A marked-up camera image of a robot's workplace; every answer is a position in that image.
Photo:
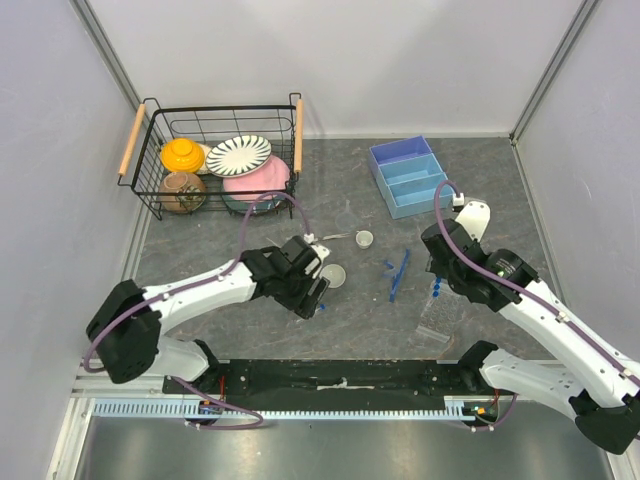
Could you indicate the light blue cable duct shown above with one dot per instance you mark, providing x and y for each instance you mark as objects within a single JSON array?
[{"x": 194, "y": 409}]

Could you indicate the black wire basket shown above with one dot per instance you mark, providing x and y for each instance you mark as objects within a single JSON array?
[{"x": 142, "y": 171}]

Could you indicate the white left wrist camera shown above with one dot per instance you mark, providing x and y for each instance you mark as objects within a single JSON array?
[{"x": 321, "y": 253}]

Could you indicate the light blue front bin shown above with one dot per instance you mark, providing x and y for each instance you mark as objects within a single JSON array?
[{"x": 413, "y": 197}]

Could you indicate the brown ceramic bowl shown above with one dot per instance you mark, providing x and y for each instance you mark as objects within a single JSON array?
[{"x": 182, "y": 192}]

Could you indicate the clear acrylic tube rack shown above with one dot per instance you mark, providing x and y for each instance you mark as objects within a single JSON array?
[{"x": 439, "y": 320}]

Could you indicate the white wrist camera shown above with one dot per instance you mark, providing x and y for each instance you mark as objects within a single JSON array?
[
  {"x": 321, "y": 253},
  {"x": 472, "y": 214}
]

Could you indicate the clear plastic funnel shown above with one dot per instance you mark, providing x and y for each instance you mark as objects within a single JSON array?
[{"x": 346, "y": 221}]

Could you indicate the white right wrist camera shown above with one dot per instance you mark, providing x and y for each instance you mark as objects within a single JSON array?
[{"x": 472, "y": 214}]

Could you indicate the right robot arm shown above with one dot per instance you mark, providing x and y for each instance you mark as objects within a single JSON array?
[{"x": 597, "y": 387}]

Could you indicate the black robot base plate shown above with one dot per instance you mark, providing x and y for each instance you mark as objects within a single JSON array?
[{"x": 340, "y": 384}]

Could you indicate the white dome lid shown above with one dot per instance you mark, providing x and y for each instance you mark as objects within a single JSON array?
[{"x": 334, "y": 274}]

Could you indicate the pink plate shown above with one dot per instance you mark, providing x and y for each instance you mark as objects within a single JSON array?
[{"x": 272, "y": 176}]

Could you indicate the cream bowl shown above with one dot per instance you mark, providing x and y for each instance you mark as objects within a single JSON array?
[{"x": 203, "y": 170}]

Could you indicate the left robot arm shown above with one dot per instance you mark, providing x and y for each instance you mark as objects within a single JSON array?
[{"x": 128, "y": 333}]

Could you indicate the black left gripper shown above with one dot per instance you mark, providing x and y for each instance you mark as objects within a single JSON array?
[{"x": 304, "y": 304}]

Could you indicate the yellow bowl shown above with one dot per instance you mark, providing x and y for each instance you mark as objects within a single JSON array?
[{"x": 182, "y": 155}]

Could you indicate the small white cup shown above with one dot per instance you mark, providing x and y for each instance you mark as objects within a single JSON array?
[{"x": 364, "y": 239}]

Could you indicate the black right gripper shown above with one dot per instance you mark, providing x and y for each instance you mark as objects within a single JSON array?
[{"x": 432, "y": 266}]

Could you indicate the striped white plate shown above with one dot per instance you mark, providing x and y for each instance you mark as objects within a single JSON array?
[{"x": 238, "y": 156}]

